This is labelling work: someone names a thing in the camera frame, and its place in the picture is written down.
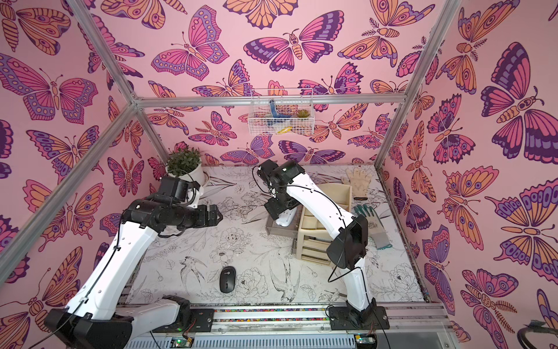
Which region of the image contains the white wire basket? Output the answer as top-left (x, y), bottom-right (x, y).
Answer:
top-left (246, 89), bottom-right (315, 137)

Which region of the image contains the black computer mouse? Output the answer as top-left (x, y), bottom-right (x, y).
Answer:
top-left (219, 266), bottom-right (236, 294)

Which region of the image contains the blue toy in basket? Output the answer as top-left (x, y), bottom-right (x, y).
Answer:
top-left (267, 100), bottom-right (291, 127)

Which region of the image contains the green potted plant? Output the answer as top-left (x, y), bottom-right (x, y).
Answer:
top-left (167, 145), bottom-right (201, 177)

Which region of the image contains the cream drawer organizer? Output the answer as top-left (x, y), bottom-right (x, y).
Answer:
top-left (296, 182), bottom-right (354, 266)

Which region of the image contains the white plant pot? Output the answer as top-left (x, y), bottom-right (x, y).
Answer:
top-left (179, 164), bottom-right (206, 208)

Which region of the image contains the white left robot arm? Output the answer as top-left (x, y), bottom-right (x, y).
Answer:
top-left (45, 176), bottom-right (223, 348)

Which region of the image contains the grey translucent drawer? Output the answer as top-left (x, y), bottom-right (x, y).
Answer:
top-left (265, 206), bottom-right (302, 238)

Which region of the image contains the silver computer mouse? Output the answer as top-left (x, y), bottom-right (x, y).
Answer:
top-left (275, 207), bottom-right (298, 228)

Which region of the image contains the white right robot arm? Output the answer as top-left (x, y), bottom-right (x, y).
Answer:
top-left (252, 160), bottom-right (390, 330)

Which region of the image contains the green coated work glove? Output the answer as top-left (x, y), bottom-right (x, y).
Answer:
top-left (355, 204), bottom-right (392, 250)

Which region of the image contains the beige knit glove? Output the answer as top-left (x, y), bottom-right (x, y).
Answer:
top-left (341, 167), bottom-right (373, 201)

